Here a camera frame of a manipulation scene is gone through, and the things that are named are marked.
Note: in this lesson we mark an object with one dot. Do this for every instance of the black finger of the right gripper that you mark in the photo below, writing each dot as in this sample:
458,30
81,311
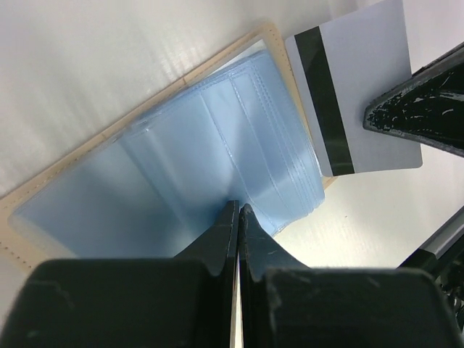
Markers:
427,108

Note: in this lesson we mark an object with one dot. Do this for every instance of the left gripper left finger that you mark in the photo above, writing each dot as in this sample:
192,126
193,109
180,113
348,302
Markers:
183,301

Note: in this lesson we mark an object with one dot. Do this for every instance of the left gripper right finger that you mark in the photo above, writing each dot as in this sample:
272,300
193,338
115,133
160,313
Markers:
284,303

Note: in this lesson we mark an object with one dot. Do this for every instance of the white card magnetic stripe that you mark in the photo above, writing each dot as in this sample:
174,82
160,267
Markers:
339,68

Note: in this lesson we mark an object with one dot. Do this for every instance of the beige card holder wallet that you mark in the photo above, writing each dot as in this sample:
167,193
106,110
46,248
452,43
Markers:
232,128

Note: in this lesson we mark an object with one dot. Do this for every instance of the right aluminium frame post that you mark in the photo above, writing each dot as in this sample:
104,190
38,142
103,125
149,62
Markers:
435,246

